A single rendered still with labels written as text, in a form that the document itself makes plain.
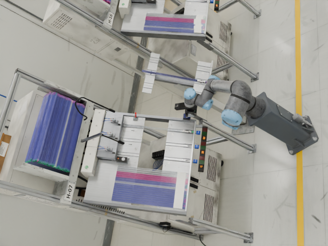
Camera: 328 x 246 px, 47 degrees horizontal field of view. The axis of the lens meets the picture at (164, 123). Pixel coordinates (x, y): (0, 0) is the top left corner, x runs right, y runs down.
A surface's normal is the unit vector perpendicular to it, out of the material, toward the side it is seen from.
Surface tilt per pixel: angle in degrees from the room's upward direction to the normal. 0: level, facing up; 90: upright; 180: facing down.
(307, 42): 0
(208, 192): 90
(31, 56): 90
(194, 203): 90
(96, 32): 90
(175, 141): 45
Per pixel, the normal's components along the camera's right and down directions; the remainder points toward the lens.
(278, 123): 0.06, 0.75
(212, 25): 0.65, -0.22
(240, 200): -0.74, -0.36
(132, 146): -0.06, -0.41
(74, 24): -0.13, 0.91
